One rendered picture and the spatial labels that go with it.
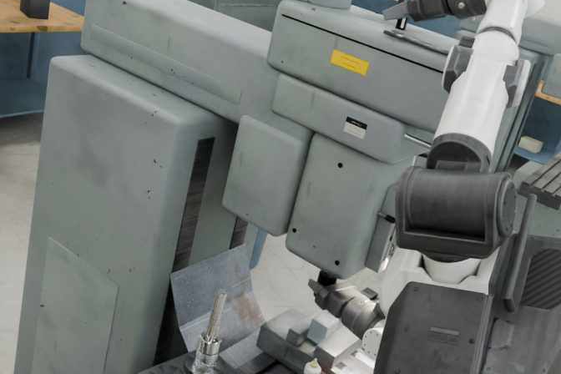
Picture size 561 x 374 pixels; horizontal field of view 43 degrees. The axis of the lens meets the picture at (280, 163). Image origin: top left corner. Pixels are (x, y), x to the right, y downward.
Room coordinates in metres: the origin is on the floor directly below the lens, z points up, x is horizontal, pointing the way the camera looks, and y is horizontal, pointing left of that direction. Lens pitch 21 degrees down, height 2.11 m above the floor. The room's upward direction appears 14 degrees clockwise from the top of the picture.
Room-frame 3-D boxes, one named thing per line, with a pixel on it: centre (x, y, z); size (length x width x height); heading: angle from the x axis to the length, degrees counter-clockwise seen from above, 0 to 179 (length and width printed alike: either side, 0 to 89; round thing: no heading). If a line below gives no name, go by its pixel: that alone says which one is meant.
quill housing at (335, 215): (1.58, -0.18, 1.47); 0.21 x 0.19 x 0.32; 148
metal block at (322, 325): (1.63, -0.22, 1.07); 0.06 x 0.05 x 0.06; 149
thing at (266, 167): (1.68, -0.02, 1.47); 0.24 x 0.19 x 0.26; 148
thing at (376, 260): (1.52, -0.28, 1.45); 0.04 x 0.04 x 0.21; 58
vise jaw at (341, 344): (1.60, -0.26, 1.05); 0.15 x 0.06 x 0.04; 149
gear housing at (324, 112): (1.60, -0.15, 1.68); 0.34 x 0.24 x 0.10; 58
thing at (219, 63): (1.84, 0.24, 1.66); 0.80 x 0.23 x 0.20; 58
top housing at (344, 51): (1.58, -0.17, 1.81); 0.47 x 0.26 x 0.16; 58
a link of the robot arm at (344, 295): (1.51, -0.25, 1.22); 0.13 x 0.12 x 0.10; 134
